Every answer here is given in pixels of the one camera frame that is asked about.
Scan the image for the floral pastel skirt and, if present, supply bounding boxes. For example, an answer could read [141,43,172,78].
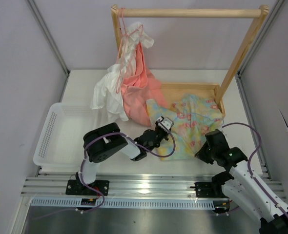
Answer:
[146,94,224,161]

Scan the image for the blue wire hanger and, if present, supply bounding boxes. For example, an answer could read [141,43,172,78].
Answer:
[165,111,224,127]

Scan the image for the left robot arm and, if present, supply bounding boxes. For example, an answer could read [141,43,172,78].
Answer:
[76,117,176,195]

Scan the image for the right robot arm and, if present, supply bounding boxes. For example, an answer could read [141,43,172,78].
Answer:
[194,130,288,234]

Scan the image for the pink skirt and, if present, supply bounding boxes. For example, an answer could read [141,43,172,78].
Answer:
[121,43,168,126]

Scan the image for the white garment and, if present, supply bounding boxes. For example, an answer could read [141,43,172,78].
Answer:
[90,25,154,121]

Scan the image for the wooden clothes rack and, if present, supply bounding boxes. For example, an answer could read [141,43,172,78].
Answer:
[111,4,269,116]

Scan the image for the white plastic basket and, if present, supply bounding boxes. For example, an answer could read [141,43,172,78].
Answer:
[33,103,108,168]

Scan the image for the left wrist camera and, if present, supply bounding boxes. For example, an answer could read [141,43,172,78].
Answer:
[156,117,174,132]

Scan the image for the right black mount plate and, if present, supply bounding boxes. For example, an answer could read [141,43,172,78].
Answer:
[190,182,225,198]

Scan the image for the black mount plate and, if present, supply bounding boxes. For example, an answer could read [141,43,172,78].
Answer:
[190,182,225,198]
[65,179,110,196]

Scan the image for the left black mount plate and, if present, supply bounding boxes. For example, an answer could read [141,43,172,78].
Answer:
[65,179,110,196]

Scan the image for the pink wire hanger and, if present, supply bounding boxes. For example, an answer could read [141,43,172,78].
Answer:
[115,8,144,93]

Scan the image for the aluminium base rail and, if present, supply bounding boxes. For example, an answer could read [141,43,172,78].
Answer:
[21,173,288,210]

